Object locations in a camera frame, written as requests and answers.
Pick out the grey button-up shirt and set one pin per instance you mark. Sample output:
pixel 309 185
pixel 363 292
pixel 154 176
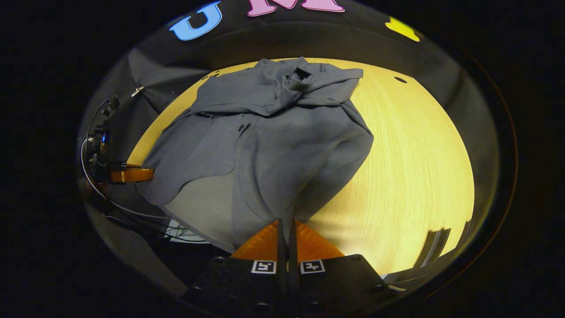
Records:
pixel 273 154

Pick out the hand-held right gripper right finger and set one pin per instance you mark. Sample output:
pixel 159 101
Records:
pixel 293 287

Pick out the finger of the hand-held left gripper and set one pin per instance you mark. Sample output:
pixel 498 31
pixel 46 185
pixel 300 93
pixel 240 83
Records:
pixel 132 175

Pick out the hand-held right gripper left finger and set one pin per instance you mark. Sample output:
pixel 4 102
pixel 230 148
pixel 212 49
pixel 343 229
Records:
pixel 280 287

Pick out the black backdrop cloth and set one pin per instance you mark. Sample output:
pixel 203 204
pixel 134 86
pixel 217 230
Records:
pixel 309 35

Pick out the silver cloth clip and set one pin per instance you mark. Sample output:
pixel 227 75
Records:
pixel 137 91

